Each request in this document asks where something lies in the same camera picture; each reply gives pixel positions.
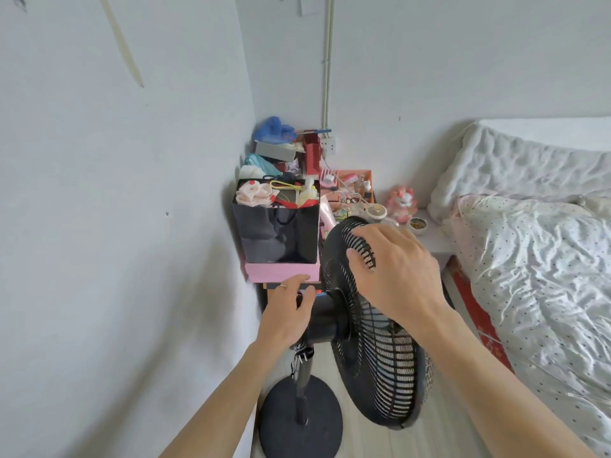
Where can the beige pillow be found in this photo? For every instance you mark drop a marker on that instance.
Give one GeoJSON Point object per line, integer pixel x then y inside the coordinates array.
{"type": "Point", "coordinates": [596, 207]}

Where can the white round jar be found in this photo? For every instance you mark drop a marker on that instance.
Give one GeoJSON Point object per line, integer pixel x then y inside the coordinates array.
{"type": "Point", "coordinates": [376, 212]}

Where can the orange storage box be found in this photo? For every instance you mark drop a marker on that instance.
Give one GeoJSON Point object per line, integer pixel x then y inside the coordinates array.
{"type": "Point", "coordinates": [357, 178]}

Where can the red bed base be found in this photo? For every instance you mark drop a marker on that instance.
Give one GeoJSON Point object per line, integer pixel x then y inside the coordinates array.
{"type": "Point", "coordinates": [479, 314]}

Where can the small round bowl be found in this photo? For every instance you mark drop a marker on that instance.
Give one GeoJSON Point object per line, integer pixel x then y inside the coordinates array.
{"type": "Point", "coordinates": [417, 225]}

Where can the white dotted duvet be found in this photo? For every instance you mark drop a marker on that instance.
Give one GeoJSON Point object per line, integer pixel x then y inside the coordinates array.
{"type": "Point", "coordinates": [539, 281]}

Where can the black fan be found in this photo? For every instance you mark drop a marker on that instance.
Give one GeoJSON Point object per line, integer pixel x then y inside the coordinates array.
{"type": "Point", "coordinates": [382, 367]}

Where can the blue plastic bag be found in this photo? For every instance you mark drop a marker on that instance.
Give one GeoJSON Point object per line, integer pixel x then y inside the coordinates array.
{"type": "Point", "coordinates": [273, 131]}

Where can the white quilt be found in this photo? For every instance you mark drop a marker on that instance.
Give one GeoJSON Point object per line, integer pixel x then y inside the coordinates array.
{"type": "Point", "coordinates": [520, 171]}

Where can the person's right thumb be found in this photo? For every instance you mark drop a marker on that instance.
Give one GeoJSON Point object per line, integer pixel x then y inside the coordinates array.
{"type": "Point", "coordinates": [355, 267]}

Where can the white paper sheet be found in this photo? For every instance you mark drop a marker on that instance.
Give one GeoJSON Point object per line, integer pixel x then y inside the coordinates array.
{"type": "Point", "coordinates": [309, 4]}

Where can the person's left hand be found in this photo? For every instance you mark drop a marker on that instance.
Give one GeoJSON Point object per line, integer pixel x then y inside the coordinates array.
{"type": "Point", "coordinates": [281, 317]}

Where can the white wall pipe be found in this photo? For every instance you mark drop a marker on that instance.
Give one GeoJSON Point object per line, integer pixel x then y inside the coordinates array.
{"type": "Point", "coordinates": [327, 61]}

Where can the pink cardboard box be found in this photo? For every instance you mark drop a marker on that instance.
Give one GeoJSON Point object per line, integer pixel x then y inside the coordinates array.
{"type": "Point", "coordinates": [281, 271]}

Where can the white wall socket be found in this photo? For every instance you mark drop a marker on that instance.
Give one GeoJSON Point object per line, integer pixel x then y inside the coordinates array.
{"type": "Point", "coordinates": [328, 144]}

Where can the white bedside table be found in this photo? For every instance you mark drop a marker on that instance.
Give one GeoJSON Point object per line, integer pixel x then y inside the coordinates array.
{"type": "Point", "coordinates": [437, 243]}

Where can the person's right forearm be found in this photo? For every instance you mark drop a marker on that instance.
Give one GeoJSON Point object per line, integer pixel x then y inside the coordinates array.
{"type": "Point", "coordinates": [487, 395]}

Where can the black glossy gift bag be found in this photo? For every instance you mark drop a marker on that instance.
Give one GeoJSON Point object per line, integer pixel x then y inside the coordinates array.
{"type": "Point", "coordinates": [274, 233]}

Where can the red box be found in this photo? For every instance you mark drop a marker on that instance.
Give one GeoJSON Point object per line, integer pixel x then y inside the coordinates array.
{"type": "Point", "coordinates": [312, 154]}

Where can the person's right hand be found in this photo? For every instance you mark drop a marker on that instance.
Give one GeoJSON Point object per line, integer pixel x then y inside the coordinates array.
{"type": "Point", "coordinates": [403, 276]}

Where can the teal cloth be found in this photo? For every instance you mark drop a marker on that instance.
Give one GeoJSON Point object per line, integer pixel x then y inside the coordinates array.
{"type": "Point", "coordinates": [262, 164]}

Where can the person's left thumb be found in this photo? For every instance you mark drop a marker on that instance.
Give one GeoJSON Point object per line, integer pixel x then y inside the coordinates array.
{"type": "Point", "coordinates": [308, 298]}

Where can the person's left forearm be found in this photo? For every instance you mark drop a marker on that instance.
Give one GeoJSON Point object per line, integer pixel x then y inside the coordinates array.
{"type": "Point", "coordinates": [224, 405]}

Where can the grey box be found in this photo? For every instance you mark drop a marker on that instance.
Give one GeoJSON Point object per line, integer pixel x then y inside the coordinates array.
{"type": "Point", "coordinates": [274, 151]}

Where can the pink figurine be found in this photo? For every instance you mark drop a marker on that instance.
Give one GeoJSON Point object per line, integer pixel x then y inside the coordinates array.
{"type": "Point", "coordinates": [402, 204]}

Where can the pink plush flower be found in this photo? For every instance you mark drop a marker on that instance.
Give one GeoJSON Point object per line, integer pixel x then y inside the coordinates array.
{"type": "Point", "coordinates": [253, 193]}

